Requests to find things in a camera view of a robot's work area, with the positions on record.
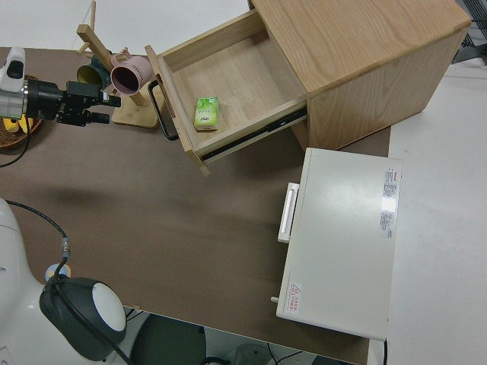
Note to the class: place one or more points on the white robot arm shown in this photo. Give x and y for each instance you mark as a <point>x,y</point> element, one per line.
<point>7,266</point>

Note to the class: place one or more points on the wooden mug tree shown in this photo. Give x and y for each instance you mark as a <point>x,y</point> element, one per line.
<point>137,116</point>

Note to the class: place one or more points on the brown wicker basket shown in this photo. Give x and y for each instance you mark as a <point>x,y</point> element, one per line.
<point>15,140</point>

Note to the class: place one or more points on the green tissue pack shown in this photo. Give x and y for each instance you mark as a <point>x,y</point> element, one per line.
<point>206,114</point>

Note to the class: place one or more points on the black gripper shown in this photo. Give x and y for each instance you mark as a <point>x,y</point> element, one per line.
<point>78,104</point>

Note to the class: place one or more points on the white toaster oven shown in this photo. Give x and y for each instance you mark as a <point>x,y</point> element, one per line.
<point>342,235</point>

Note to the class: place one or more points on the light wooden cabinet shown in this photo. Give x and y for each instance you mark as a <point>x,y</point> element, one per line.
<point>361,49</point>

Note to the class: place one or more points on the black mesh chair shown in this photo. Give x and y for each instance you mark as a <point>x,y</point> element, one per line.
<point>473,30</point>

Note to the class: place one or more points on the pink mug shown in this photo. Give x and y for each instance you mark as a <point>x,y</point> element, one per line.
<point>127,78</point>

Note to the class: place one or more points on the teal mug yellow inside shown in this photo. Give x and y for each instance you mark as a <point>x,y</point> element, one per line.
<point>86,74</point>

